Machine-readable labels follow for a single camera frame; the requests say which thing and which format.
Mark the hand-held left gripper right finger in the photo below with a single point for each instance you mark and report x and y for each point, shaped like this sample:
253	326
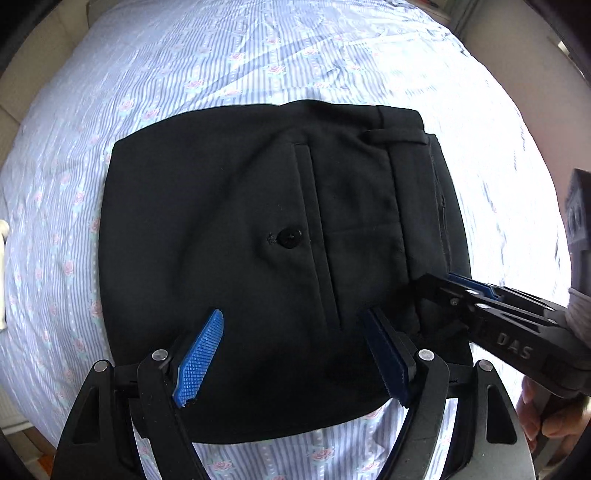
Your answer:
388	360

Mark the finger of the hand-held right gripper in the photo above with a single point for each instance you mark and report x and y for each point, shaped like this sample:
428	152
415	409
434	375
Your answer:
475	282
443	295

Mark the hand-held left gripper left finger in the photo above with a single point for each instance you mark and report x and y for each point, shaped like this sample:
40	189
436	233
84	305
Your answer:
201	355

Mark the black pants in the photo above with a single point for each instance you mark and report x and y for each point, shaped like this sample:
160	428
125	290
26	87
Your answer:
231	207

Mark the folded beige pants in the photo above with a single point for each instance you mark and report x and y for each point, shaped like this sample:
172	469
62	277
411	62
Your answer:
3	277

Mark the person's right hand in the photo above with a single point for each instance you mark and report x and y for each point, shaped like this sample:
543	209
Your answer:
563	422

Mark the bed with blue striped sheet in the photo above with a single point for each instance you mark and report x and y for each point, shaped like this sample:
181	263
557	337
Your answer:
231	55

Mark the white ribbed wardrobe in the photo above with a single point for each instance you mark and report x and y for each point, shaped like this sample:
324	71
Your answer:
11	101

